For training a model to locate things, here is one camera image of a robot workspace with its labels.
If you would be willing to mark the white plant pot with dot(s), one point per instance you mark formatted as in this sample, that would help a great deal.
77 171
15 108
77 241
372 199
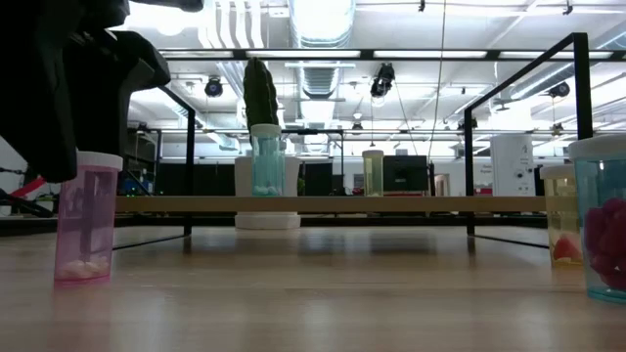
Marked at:
242 176

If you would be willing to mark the yellow pill bottle red pill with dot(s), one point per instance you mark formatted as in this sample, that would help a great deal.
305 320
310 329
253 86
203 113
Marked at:
557 220

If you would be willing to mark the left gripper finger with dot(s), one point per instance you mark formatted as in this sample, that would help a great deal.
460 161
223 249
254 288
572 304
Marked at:
36 107
112 88

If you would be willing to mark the red and black equipment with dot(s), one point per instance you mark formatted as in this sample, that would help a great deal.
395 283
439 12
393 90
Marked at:
24 193

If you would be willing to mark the teal pill bottle white pills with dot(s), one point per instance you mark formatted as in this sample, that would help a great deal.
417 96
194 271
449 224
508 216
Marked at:
267 161

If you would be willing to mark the black storage rack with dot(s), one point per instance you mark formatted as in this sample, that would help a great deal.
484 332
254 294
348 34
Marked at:
144 161

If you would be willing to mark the blue pill bottle red pills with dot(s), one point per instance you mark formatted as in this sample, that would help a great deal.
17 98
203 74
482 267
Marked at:
604 195

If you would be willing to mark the yellow-green pill bottle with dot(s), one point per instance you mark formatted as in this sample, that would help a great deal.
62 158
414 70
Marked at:
372 173

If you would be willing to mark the pink pill bottle white cap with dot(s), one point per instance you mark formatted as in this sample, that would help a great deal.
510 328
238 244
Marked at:
88 220

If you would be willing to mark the black ceiling spotlight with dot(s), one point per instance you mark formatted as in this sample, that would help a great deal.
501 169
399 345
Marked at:
213 87
559 90
382 80

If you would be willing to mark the silver ventilation duct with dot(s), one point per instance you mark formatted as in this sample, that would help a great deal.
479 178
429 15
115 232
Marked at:
320 24

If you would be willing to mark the wooden shelf with black frame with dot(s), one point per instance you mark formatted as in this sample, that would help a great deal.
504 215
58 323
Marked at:
440 204

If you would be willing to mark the green cactus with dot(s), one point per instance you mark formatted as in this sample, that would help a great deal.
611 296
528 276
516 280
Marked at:
260 93

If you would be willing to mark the black monitor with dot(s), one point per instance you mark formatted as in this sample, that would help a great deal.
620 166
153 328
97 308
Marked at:
406 173

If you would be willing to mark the white cabinet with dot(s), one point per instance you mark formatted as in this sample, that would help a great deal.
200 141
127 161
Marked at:
511 161

